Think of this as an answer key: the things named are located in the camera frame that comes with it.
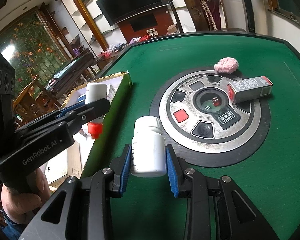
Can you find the gold-edged cardboard box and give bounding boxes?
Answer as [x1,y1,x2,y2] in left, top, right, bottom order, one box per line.
[44,71,133,188]

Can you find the standing air conditioner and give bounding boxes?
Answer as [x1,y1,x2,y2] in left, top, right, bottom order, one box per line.
[236,0,257,33]

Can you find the pink fluffy ball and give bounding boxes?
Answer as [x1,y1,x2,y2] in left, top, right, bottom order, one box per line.
[214,57,240,74]

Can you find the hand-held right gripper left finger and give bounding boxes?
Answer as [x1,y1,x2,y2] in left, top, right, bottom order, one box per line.
[19,144,133,240]

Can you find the white pill bottle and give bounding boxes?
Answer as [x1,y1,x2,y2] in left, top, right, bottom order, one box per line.
[129,116,166,178]

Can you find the wall shelves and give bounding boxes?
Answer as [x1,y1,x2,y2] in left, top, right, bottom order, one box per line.
[61,0,111,56]

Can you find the person's blue trousers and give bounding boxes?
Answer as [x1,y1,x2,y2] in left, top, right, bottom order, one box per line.
[2,212,27,240]

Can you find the small cardboard box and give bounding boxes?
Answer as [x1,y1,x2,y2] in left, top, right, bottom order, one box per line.
[166,24,178,36]

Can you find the dark carved wooden armchair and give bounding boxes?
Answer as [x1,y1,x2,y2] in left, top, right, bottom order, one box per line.
[162,0,221,33]

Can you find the white paper sheet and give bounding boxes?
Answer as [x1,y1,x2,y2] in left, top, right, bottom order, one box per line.
[46,142,84,186]

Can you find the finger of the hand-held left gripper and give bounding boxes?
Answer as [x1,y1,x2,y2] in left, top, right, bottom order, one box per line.
[15,97,111,141]
[27,102,88,125]

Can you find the person's left hand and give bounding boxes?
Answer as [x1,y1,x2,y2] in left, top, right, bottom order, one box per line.
[1,167,52,224]

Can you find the flat screen television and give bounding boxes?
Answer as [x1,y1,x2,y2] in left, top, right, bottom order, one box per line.
[95,0,169,27]

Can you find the maroon fringed cloth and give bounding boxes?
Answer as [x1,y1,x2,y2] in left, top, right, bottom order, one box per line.
[192,0,221,32]

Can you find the silver carton red end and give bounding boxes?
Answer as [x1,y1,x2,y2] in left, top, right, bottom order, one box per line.
[227,75,274,105]

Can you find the light wooden chair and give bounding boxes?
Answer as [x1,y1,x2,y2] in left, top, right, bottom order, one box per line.
[12,74,63,123]

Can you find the dark mahjong table with tiles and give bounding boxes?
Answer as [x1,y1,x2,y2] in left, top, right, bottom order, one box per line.
[44,47,96,93]

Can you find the round metal dice panel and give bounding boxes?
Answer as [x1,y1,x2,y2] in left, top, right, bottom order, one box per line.
[149,70,272,167]

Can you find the white bottle red cap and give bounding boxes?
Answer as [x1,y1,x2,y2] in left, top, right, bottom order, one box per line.
[85,82,108,140]

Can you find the floral glass door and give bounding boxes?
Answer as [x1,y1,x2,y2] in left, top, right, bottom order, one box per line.
[0,11,68,101]

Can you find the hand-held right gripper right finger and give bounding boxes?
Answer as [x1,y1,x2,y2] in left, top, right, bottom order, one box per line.
[165,144,280,240]

